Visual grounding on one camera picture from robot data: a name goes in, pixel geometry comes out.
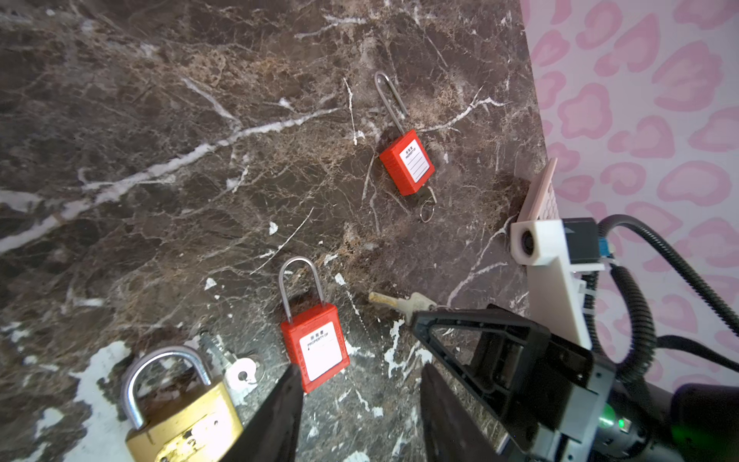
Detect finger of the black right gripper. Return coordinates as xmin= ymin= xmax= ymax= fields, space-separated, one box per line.
xmin=412 ymin=305 xmax=548 ymax=404

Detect brass padlock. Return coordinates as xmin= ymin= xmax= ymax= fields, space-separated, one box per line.
xmin=120 ymin=346 xmax=244 ymax=461

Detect small brass padlock key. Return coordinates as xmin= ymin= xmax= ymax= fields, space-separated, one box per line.
xmin=199 ymin=332 xmax=260 ymax=405

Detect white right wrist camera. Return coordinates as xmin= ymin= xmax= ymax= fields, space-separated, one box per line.
xmin=510 ymin=219 xmax=604 ymax=350

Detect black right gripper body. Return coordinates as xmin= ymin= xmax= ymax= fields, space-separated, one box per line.
xmin=490 ymin=323 xmax=615 ymax=461

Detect silver key with ring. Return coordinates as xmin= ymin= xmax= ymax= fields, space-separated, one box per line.
xmin=369 ymin=292 xmax=437 ymax=325

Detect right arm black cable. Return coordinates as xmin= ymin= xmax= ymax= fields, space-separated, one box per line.
xmin=582 ymin=214 xmax=739 ymax=382

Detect red padlock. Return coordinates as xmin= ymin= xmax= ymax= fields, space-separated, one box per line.
xmin=278 ymin=256 xmax=350 ymax=394
xmin=373 ymin=71 xmax=435 ymax=196

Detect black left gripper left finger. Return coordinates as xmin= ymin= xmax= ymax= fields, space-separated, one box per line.
xmin=221 ymin=365 xmax=304 ymax=461

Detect pink calculator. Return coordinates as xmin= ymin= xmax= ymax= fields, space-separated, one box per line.
xmin=517 ymin=158 xmax=560 ymax=223

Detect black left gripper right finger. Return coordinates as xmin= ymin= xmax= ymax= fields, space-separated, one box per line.
xmin=420 ymin=364 xmax=497 ymax=461

